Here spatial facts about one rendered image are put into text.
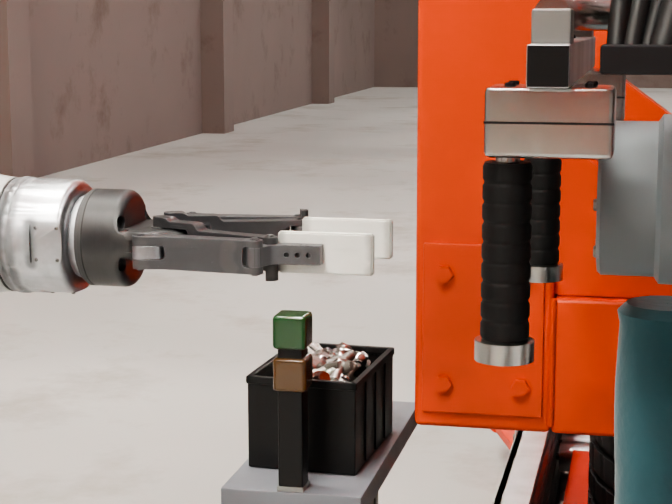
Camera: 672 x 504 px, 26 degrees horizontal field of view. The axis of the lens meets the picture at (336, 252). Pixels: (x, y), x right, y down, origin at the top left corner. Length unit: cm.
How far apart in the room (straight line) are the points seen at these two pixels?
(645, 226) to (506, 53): 53
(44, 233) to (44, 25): 830
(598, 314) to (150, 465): 182
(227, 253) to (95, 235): 12
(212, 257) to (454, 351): 70
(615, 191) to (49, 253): 44
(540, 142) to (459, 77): 64
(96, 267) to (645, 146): 44
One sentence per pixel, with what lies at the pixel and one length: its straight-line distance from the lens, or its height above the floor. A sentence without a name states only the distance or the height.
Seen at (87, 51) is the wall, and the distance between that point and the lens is 1007.
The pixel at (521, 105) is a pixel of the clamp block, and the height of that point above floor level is 94.
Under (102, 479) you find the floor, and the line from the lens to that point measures 325.
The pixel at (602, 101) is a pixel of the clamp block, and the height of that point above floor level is 94.
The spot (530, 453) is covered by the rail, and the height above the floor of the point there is 39.
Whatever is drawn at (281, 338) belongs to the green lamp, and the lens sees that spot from 167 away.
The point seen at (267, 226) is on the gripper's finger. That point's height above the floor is 84.
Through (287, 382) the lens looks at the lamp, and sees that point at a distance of 168.
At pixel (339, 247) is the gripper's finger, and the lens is 104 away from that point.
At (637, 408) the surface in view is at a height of 65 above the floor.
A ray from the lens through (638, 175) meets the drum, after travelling 117.
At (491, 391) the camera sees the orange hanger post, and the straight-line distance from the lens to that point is 171.
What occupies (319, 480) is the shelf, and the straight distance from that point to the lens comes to 176.
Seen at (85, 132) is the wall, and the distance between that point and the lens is 1003.
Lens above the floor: 100
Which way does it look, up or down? 9 degrees down
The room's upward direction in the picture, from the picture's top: straight up
